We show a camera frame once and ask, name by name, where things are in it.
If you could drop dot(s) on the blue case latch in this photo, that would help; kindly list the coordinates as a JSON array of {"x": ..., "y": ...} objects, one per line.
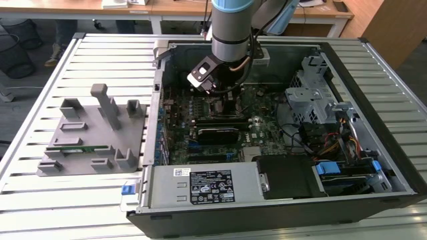
[{"x": 130, "y": 190}]

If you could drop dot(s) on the perforated metal drive cage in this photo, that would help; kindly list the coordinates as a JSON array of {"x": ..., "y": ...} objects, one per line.
[{"x": 308, "y": 95}]

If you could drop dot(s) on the wooden desk white frame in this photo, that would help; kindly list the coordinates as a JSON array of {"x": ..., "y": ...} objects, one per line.
[
  {"x": 67, "y": 10},
  {"x": 321, "y": 15}
]

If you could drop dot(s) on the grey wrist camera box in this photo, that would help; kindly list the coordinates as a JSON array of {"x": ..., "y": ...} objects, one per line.
[{"x": 262, "y": 60}]

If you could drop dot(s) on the wooden cabinet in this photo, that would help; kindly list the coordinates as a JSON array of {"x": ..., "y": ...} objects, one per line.
[{"x": 394, "y": 30}]

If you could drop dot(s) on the black graphics card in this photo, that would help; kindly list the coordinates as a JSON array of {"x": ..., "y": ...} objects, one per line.
[{"x": 217, "y": 136}]

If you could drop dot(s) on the black chair caster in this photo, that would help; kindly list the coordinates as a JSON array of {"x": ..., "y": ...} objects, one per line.
[{"x": 98, "y": 24}]

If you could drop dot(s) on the grey power supply with label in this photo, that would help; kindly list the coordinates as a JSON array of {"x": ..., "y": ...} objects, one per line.
[{"x": 168, "y": 185}]

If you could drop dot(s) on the grey parts rack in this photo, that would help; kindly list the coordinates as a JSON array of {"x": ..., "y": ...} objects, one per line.
[{"x": 90, "y": 140}]

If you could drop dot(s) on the black phone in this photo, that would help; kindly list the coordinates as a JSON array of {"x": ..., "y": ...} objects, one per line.
[{"x": 341, "y": 7}]

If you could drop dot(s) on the blue jeans leg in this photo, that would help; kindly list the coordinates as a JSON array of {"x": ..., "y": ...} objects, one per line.
[
  {"x": 67, "y": 32},
  {"x": 126, "y": 26}
]

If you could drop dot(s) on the green RAM stick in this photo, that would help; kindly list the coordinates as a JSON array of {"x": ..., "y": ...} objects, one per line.
[{"x": 89, "y": 148}]

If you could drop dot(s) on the CPU socket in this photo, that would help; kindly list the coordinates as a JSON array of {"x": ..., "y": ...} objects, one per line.
[{"x": 217, "y": 115}]

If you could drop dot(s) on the hard disk in blue carrier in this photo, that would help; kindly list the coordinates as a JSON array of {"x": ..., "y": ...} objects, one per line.
[{"x": 329, "y": 169}]

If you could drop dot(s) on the silver chipset heatsink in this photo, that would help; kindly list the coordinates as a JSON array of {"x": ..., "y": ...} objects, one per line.
[{"x": 253, "y": 153}]

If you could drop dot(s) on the black open PC case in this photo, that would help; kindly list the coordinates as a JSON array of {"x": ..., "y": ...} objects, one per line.
[{"x": 234, "y": 220}]

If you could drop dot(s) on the green motherboard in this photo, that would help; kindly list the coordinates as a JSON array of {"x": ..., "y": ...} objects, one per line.
[{"x": 268, "y": 130}]

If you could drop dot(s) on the white printed box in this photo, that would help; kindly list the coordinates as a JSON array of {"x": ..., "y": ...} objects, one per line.
[{"x": 138, "y": 2}]

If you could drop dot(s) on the black mesh waste basket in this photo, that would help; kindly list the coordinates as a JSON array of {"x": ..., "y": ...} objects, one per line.
[
  {"x": 17, "y": 60},
  {"x": 29, "y": 32}
]

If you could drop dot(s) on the black expansion slot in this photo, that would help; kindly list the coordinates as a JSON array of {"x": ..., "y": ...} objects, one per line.
[{"x": 208, "y": 158}]

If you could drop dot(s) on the white sneaker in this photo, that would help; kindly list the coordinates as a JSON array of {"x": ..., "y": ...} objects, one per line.
[{"x": 55, "y": 56}]

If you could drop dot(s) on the grey stand foot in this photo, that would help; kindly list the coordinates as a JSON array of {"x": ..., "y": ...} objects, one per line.
[{"x": 7, "y": 96}]

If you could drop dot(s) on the white wrist camera black mount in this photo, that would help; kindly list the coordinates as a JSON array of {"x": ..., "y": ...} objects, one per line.
[{"x": 201, "y": 75}]

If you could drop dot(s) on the black plastic shroud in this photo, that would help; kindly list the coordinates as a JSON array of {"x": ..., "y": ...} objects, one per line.
[{"x": 288, "y": 175}]

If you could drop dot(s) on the silver disk bay bracket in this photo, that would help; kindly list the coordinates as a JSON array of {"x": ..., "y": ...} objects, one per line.
[{"x": 364, "y": 132}]

